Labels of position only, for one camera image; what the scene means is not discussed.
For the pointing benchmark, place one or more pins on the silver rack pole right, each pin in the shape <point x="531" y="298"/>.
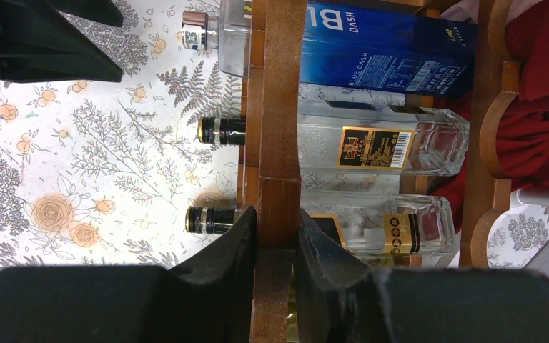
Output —
<point x="534" y="196"/>

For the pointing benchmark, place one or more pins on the red garment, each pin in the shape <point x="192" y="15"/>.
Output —
<point x="523" y="134"/>

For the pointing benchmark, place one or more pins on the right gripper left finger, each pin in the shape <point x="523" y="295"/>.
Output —
<point x="206" y="298"/>

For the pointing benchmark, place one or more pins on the clear square liquor bottle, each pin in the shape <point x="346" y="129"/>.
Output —
<point x="383" y="224"/>

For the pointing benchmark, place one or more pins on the wooden wine rack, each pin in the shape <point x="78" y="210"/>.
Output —
<point x="270" y="171"/>

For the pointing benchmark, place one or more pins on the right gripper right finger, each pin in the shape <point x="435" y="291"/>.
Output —
<point x="341" y="299"/>

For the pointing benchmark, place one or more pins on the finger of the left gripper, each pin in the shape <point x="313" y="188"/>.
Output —
<point x="101" y="11"/>
<point x="37" y="44"/>

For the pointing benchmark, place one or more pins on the floral tablecloth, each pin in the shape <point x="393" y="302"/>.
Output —
<point x="96" y="172"/>

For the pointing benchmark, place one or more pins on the blue glass bottle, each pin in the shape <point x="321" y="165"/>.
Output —
<point x="350" y="47"/>

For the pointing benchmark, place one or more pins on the clear liquor bottle gold label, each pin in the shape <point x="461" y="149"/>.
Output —
<point x="354" y="137"/>

